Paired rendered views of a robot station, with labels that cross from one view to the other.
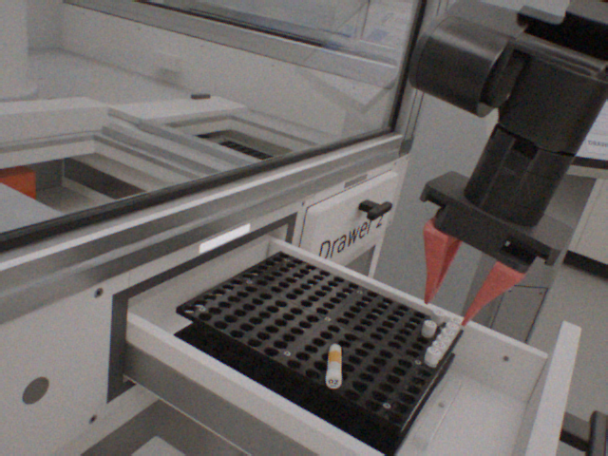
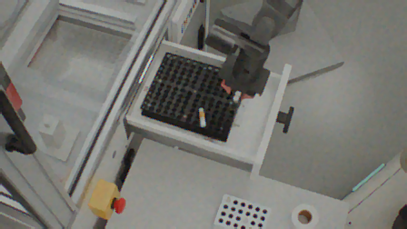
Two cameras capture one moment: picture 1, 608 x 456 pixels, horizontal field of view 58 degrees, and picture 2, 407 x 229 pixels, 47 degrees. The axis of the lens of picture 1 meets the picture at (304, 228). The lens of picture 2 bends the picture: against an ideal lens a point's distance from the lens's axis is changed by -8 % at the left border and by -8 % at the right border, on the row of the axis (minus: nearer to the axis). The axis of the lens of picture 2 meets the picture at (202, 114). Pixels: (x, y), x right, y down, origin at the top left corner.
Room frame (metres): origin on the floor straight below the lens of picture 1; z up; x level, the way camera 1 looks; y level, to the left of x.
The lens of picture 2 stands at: (-0.19, 0.05, 1.98)
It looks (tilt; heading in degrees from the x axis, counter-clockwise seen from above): 62 degrees down; 351
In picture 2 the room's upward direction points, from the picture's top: 3 degrees clockwise
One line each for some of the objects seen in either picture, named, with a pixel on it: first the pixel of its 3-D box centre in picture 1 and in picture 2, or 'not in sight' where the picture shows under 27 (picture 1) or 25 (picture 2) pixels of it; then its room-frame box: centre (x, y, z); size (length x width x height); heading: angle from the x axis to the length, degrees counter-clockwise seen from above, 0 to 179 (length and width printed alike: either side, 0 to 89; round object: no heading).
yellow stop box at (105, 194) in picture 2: not in sight; (105, 200); (0.20, 0.20, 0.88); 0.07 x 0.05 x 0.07; 154
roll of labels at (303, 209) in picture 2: not in sight; (302, 219); (0.13, -0.27, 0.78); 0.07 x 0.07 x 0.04
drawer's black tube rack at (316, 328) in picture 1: (321, 347); (194, 97); (0.45, -0.04, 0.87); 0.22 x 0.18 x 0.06; 64
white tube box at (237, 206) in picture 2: not in sight; (242, 218); (0.15, -0.12, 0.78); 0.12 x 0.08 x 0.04; 64
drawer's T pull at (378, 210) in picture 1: (372, 208); not in sight; (0.78, -0.09, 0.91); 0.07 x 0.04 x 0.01; 154
